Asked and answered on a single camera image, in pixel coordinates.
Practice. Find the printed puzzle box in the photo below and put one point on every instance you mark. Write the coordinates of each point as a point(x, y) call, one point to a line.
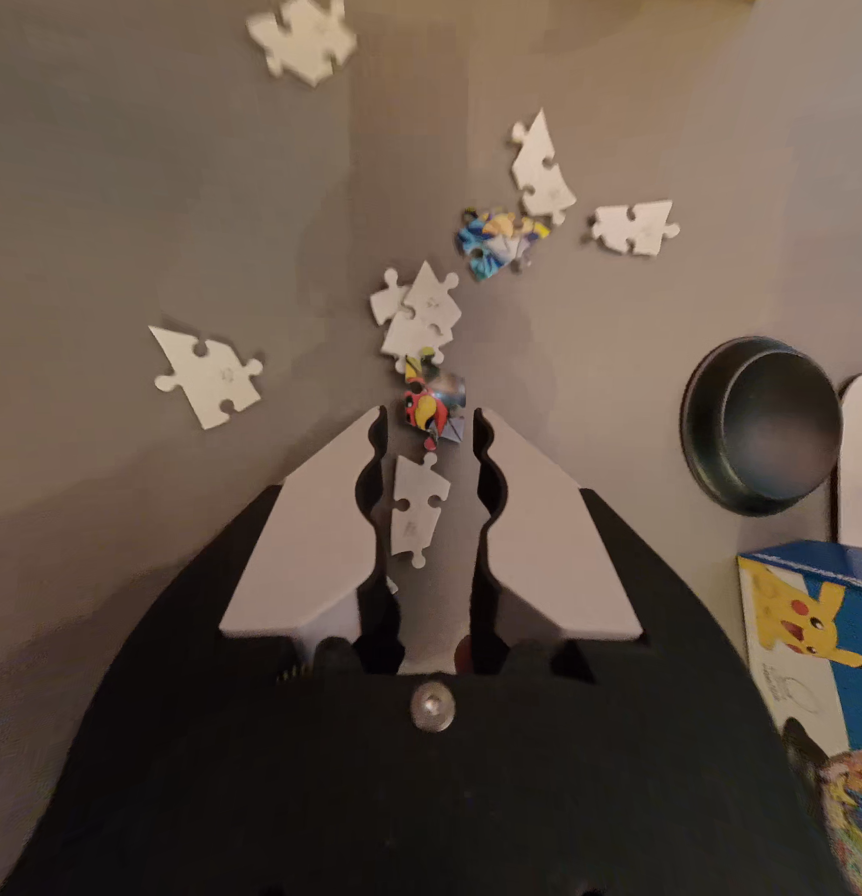
point(809, 616)

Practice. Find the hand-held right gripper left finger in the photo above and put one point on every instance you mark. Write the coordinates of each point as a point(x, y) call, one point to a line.
point(298, 560)

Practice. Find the white document stand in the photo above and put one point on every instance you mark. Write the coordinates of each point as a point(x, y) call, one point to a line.
point(861, 455)

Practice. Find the black round ball stand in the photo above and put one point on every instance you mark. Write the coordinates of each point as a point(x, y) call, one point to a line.
point(760, 420)

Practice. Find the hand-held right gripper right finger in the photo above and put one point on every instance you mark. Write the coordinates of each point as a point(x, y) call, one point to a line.
point(564, 560)

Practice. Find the puzzle pieces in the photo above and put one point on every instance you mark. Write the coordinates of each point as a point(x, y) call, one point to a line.
point(207, 378)

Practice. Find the colourful puzzle piece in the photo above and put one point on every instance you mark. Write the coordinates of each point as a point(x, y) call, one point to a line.
point(501, 241)
point(434, 402)

